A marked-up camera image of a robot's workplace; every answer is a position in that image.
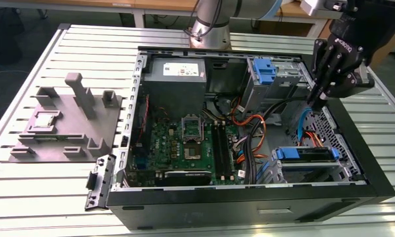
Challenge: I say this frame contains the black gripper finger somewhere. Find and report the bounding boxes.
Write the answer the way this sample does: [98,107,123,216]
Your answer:
[305,38,331,107]
[311,52,359,116]

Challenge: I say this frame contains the blue data wire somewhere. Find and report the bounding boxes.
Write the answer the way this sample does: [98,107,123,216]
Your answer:
[296,107,321,149]

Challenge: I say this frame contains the orange red yellow power wire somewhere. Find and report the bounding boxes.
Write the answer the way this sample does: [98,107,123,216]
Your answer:
[301,129,329,150]

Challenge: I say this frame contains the hard disk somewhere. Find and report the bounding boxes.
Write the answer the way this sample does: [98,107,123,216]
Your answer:
[271,146,342,163]

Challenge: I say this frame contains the metal disk bay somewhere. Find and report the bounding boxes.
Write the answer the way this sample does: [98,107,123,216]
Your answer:
[256,145,363,185]

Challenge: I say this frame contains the blue drive latch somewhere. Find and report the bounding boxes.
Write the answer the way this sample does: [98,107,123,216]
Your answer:
[254,58,278,85]

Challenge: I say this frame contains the metal drive cage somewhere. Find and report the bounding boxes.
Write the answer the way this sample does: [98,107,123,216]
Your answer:
[242,57,318,116]

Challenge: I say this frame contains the black RAM slot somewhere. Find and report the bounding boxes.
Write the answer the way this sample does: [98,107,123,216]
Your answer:
[211,120,227,181]

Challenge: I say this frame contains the metal socket cover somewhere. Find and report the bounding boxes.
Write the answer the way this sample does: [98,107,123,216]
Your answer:
[182,115,206,144]

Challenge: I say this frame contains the grey power supply unit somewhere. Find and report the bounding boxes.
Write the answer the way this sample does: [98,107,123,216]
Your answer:
[140,57,207,119]

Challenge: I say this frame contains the CPU socket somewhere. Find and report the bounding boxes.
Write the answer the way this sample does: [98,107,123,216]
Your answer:
[183,144,207,162]

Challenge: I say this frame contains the green motherboard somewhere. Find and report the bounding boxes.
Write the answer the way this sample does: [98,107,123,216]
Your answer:
[127,116,247,187]

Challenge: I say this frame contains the black graphics card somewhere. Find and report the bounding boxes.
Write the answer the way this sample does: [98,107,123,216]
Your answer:
[154,169,214,187]

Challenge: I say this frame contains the black PC case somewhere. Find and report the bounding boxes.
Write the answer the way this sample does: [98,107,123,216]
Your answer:
[106,45,395,230]

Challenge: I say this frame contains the grey parts rack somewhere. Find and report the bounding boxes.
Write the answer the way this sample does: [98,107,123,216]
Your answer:
[8,72,126,163]

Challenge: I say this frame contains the silver CPU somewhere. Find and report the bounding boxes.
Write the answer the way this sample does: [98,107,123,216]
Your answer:
[35,114,56,128]

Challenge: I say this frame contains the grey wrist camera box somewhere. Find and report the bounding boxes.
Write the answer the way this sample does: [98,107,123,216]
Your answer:
[299,0,347,17]

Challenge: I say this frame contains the wooden desk white frame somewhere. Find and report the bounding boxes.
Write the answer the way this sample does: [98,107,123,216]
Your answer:
[28,0,334,38]

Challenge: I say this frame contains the orange wire loop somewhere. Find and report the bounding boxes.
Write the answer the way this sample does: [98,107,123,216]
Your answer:
[231,96,268,163]

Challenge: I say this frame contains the thick black cables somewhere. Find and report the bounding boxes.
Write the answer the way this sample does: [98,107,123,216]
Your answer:
[243,96,314,185]

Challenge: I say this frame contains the power supply wire bundle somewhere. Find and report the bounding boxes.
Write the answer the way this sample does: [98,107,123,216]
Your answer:
[202,95,251,124]

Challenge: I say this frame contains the thin multicolour wires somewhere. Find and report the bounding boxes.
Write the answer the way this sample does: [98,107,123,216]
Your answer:
[152,105,171,122]

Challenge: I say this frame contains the red black twisted fan wire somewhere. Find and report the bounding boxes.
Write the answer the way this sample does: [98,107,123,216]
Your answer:
[136,95,151,146]

